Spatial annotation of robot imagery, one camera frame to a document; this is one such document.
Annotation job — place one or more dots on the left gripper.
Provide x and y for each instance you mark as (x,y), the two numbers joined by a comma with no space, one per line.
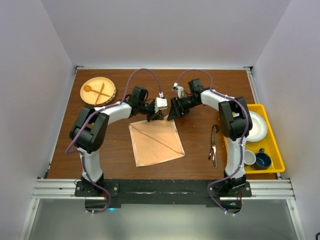
(153,115)

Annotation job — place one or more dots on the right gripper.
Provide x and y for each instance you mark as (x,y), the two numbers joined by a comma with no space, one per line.
(176,112)

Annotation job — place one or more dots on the beige cloth napkin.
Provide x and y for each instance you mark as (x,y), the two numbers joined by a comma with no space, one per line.
(155,142)

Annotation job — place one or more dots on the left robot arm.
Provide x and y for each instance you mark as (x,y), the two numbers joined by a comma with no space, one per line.
(89,130)

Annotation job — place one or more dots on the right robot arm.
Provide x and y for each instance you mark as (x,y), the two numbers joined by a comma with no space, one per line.
(235,125)

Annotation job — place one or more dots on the wooden knife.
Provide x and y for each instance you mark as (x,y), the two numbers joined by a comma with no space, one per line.
(99,93)

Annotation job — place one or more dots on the round bamboo plate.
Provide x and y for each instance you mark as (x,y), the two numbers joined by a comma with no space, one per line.
(96,82)

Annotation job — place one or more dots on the wooden spoon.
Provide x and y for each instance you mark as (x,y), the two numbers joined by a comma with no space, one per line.
(88,88)

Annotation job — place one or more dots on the white paper plate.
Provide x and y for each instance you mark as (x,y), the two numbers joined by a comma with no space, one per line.
(259,128)

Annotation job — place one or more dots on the white mug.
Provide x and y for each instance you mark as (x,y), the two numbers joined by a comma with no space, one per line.
(249,158)

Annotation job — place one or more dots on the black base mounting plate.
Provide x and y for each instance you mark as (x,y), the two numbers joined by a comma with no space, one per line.
(214,196)

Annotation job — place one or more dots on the yellow plastic bin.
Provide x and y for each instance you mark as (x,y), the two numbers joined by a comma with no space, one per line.
(268,143)

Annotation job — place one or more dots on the dark blue mug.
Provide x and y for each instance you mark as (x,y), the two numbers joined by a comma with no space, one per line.
(262,160)

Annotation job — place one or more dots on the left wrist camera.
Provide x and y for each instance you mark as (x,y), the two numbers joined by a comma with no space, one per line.
(160,104)

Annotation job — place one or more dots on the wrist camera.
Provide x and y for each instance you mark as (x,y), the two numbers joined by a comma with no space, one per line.
(160,104)
(178,89)

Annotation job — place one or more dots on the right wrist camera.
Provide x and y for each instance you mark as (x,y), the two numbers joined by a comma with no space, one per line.
(178,89)

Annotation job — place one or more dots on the aluminium frame rail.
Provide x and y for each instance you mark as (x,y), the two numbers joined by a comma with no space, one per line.
(270,189)

